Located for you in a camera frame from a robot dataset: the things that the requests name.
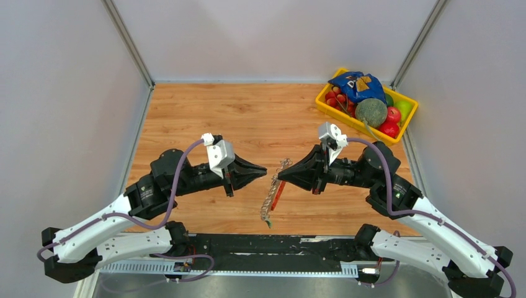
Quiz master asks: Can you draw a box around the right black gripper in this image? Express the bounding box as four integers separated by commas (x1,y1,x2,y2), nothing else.
277,142,377,195

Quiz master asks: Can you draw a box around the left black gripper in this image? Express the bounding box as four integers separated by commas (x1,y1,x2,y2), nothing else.
172,150,267,197

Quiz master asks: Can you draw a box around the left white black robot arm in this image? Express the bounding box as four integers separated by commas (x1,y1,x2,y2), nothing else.
41,148,267,284

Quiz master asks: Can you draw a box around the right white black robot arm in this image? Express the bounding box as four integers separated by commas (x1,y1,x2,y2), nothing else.
278,142,513,297

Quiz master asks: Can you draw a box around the yellow plastic bin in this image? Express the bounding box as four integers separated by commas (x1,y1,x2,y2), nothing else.
315,68,418,146

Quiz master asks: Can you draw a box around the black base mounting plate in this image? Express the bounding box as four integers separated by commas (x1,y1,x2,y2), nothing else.
168,233,378,273

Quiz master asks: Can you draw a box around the red cherry tomatoes bunch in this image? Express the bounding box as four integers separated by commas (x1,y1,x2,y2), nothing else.
324,86,355,118

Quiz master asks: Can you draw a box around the green round melon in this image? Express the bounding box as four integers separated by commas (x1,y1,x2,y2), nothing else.
355,98,388,128

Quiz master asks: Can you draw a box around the red apple lower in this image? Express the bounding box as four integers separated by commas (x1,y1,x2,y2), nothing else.
377,122,400,138

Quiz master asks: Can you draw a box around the red apple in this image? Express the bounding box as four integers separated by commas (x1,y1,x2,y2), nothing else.
385,106,401,124
377,122,400,138

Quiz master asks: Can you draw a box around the blue chips bag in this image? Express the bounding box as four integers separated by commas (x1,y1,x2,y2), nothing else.
333,71,386,104

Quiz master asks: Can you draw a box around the red apple upper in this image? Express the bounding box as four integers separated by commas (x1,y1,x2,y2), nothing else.
385,106,401,124

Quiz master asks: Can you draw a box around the dark green fruit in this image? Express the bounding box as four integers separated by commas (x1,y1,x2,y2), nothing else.
385,93,394,107

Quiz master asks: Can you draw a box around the light green apple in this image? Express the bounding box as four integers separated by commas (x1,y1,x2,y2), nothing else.
394,101,413,122

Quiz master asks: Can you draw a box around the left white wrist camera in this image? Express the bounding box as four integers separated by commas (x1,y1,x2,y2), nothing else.
201,133,235,179

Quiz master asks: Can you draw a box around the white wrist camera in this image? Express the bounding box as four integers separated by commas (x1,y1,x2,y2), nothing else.
201,133,235,179
318,122,348,166

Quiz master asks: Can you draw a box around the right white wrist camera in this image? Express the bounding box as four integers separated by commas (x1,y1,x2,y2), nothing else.
318,122,348,166

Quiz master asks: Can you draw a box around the white slotted cable duct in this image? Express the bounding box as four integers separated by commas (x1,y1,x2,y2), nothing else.
100,259,359,278

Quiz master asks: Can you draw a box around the aluminium frame rail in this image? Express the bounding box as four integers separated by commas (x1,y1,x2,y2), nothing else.
74,232,473,298

